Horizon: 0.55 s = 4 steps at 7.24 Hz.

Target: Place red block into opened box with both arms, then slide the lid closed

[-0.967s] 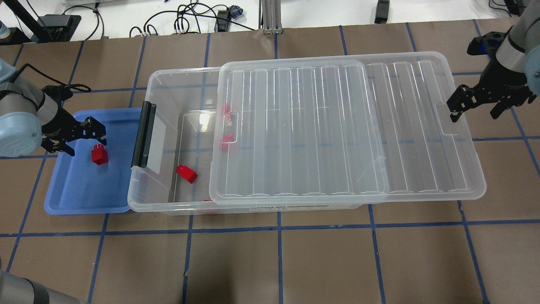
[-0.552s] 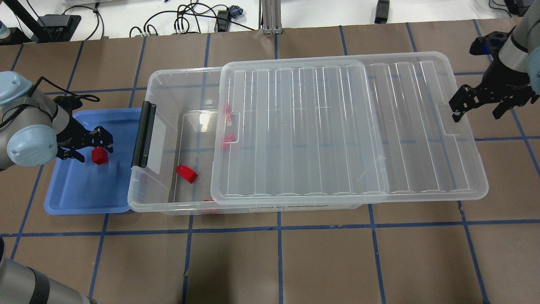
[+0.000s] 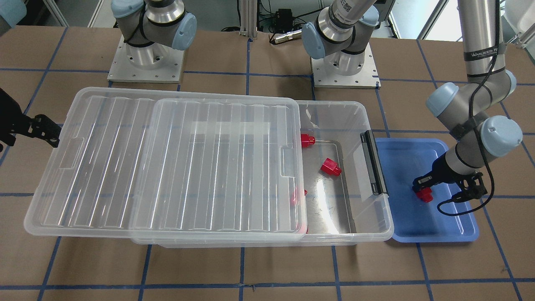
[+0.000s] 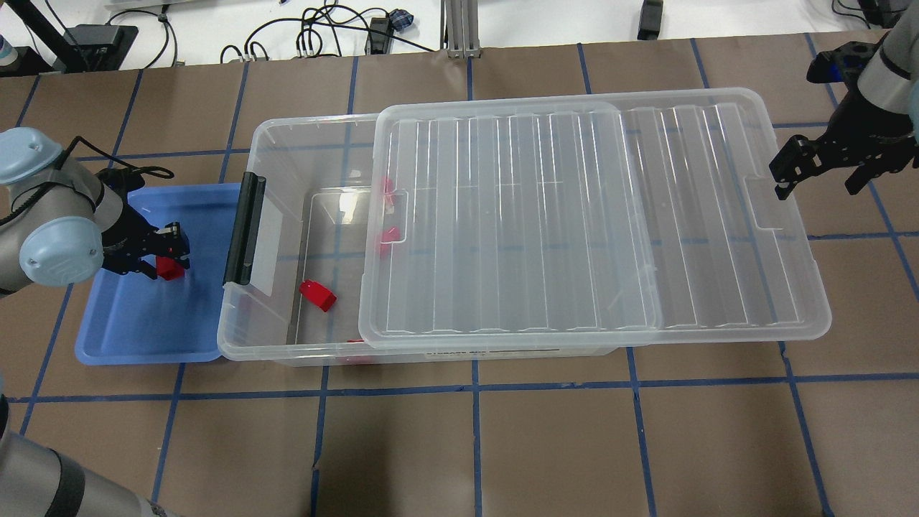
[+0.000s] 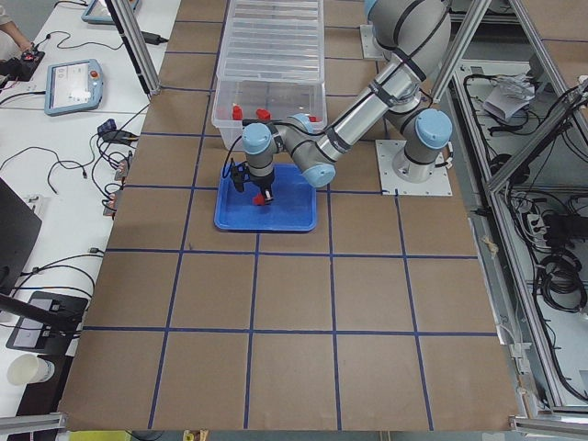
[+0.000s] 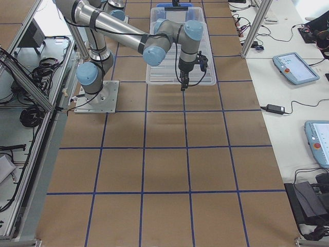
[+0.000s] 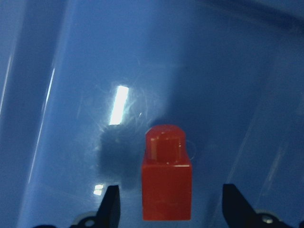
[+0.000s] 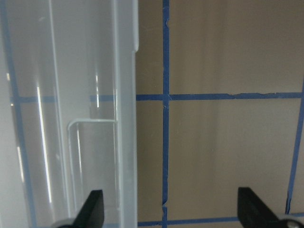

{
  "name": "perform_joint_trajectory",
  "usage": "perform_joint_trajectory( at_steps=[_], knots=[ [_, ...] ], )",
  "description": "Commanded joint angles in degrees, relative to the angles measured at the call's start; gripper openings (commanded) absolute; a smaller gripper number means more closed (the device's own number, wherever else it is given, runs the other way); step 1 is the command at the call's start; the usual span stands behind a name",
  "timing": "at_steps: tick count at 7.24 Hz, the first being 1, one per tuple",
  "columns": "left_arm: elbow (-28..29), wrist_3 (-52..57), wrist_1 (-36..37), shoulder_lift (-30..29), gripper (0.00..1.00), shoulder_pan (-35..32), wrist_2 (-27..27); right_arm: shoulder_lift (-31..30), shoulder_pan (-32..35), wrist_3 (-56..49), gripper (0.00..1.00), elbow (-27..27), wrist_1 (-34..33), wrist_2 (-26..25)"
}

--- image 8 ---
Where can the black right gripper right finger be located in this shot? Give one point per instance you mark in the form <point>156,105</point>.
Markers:
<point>252,212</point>

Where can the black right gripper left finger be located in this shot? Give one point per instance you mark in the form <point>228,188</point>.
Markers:
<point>92,213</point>

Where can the clear plastic box lid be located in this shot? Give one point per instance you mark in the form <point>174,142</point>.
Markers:
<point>67,111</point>

